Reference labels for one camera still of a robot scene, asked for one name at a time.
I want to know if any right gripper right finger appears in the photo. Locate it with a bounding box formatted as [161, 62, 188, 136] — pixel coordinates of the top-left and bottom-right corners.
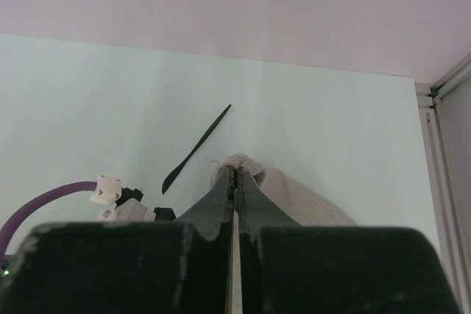
[235, 167, 300, 233]

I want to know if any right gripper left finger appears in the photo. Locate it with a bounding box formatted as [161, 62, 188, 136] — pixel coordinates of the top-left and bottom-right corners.
[175, 166, 235, 241]

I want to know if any grey cloth napkin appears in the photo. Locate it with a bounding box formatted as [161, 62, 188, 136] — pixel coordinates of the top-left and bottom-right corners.
[210, 153, 356, 226]

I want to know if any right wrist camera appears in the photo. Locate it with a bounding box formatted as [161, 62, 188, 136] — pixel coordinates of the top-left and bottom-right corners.
[90, 175, 177, 222]

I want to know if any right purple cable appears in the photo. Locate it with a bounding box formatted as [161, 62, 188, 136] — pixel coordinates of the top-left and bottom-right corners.
[0, 180, 99, 256]

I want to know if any right side aluminium rail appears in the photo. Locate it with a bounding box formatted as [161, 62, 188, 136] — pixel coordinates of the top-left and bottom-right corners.
[415, 84, 470, 313]

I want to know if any right aluminium frame post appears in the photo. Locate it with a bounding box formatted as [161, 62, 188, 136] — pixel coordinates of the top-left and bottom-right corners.
[431, 53, 471, 104]

